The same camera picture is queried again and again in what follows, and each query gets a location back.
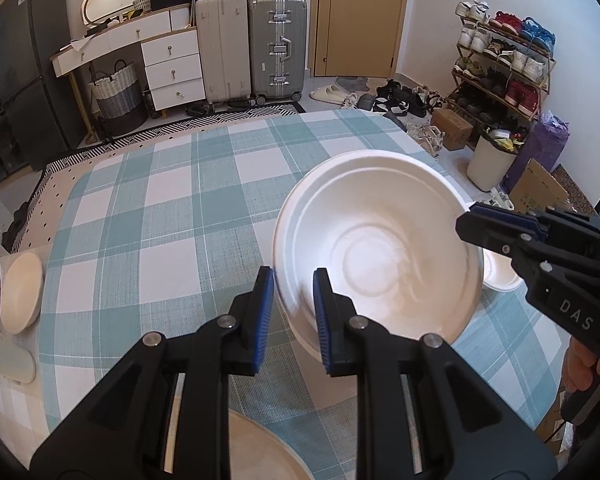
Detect white foam bowl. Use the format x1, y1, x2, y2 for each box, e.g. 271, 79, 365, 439
482, 249, 522, 292
272, 150, 483, 359

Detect large cream plate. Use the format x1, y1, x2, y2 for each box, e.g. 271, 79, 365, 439
228, 410, 313, 479

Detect person's right hand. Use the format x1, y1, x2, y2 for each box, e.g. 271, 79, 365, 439
562, 337, 600, 393

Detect white trash bin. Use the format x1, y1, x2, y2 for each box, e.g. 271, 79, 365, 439
467, 136, 516, 192

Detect purple bag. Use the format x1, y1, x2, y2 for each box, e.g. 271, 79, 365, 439
501, 110, 570, 194

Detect beige plaid tablecloth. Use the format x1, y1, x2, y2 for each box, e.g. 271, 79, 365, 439
0, 244, 52, 466

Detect cardboard box on floor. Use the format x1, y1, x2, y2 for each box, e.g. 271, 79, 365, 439
431, 108, 474, 151

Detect pale green tumbler cup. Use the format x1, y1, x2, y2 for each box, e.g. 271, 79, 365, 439
0, 339, 36, 385

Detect shoe rack with shoes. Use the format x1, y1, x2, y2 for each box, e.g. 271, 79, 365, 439
446, 0, 557, 153

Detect small cream bowl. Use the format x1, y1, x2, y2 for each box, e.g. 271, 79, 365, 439
1, 252, 44, 335

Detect teal plaid tablecloth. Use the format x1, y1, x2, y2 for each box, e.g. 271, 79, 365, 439
38, 110, 567, 479

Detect wooden door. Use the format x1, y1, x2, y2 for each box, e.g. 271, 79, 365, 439
308, 0, 407, 78

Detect silver aluminium suitcase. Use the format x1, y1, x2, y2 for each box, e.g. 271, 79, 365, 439
248, 0, 308, 105

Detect woven laundry basket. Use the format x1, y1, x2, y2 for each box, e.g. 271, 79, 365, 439
88, 60, 148, 138

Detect black refrigerator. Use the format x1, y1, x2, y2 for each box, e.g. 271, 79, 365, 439
0, 0, 86, 182

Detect beige suitcase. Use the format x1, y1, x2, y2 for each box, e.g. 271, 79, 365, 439
195, 0, 251, 104

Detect white dresser desk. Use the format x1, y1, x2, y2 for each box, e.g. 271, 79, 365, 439
50, 4, 206, 112

